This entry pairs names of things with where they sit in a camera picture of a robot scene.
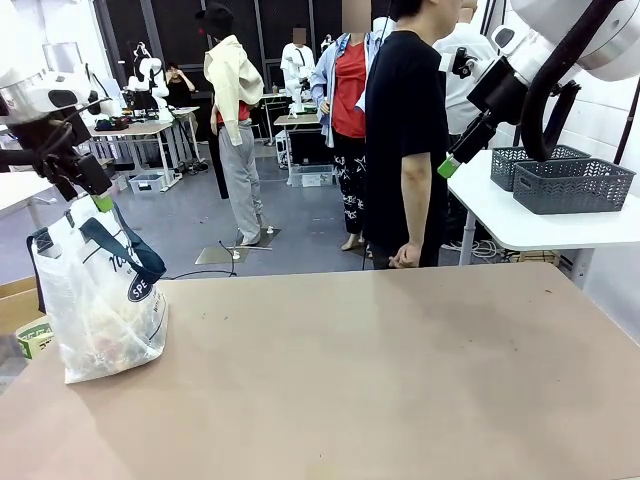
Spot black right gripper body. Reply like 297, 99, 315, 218
467, 56, 527, 126

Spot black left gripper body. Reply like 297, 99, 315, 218
43, 153, 114, 203

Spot white translucent mesh shopping bag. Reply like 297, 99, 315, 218
26, 198, 170, 385

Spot person's right forearm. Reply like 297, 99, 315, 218
401, 192, 433, 247

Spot person's right hand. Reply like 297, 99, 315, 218
387, 241, 424, 270

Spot person in white shirt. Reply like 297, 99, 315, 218
432, 0, 501, 136

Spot grey plastic perforated basket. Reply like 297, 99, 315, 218
512, 157, 637, 216
489, 144, 594, 193

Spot clear plastic storage bin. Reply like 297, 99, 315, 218
128, 172, 169, 195
289, 163, 335, 189

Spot white side table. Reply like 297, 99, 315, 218
446, 148, 640, 291

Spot person in black t-shirt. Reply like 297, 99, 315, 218
363, 0, 464, 271

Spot metal floor plate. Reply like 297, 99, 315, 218
234, 225, 282, 251
194, 244, 251, 266

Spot seated person in black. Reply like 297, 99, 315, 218
164, 62, 197, 109

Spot person in red top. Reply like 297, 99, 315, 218
309, 0, 381, 252

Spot wooden pallet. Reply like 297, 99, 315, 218
512, 248, 562, 266

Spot brown cardboard box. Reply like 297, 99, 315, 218
0, 277, 51, 346

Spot green and white box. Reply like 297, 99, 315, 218
14, 314, 57, 361

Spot black monitor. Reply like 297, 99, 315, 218
288, 128, 336, 167

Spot small wooden top desk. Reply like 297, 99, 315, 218
273, 112, 321, 149

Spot person in cream hoodie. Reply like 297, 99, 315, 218
194, 0, 266, 247

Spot white computer tower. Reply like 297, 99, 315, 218
274, 132, 292, 169

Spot person in white t-shirt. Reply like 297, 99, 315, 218
279, 27, 317, 114

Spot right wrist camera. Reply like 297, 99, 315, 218
438, 46, 480, 80

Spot thick black cable hose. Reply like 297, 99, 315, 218
519, 0, 629, 162

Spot white cables under table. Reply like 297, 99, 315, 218
469, 238, 511, 262

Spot black floor cable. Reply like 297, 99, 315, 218
162, 239, 240, 281

